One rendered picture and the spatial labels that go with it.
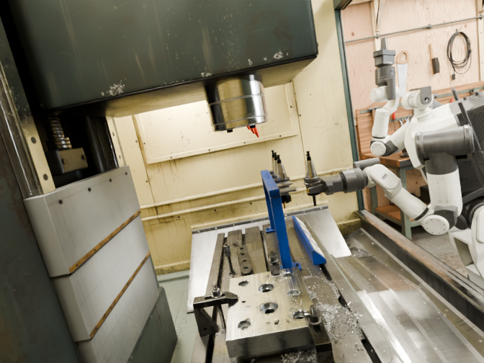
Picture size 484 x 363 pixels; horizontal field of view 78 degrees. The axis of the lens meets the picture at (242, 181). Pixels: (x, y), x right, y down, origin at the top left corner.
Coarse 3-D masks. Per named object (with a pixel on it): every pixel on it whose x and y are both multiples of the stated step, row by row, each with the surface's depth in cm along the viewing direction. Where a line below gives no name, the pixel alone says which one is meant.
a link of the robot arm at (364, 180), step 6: (354, 162) 116; (360, 162) 115; (366, 162) 115; (372, 162) 114; (378, 162) 114; (354, 168) 116; (360, 168) 114; (366, 168) 113; (360, 174) 111; (366, 174) 112; (360, 180) 111; (366, 180) 112; (360, 186) 111; (366, 186) 114; (372, 186) 118
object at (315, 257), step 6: (294, 216) 156; (294, 222) 152; (300, 228) 138; (300, 234) 136; (306, 240) 124; (306, 246) 125; (312, 246) 118; (312, 252) 114; (312, 258) 115; (318, 258) 114; (324, 258) 115
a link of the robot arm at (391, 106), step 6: (396, 90) 141; (396, 96) 141; (390, 102) 147; (396, 102) 143; (384, 108) 150; (390, 108) 145; (396, 108) 144; (378, 114) 147; (384, 114) 145; (390, 114) 146
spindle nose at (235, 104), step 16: (224, 80) 72; (240, 80) 72; (256, 80) 75; (208, 96) 76; (224, 96) 73; (240, 96) 73; (256, 96) 75; (208, 112) 79; (224, 112) 74; (240, 112) 73; (256, 112) 75; (224, 128) 75
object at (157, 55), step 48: (48, 0) 64; (96, 0) 64; (144, 0) 64; (192, 0) 64; (240, 0) 64; (288, 0) 65; (48, 48) 66; (96, 48) 66; (144, 48) 66; (192, 48) 66; (240, 48) 66; (288, 48) 66; (48, 96) 68; (96, 96) 68; (144, 96) 73; (192, 96) 92
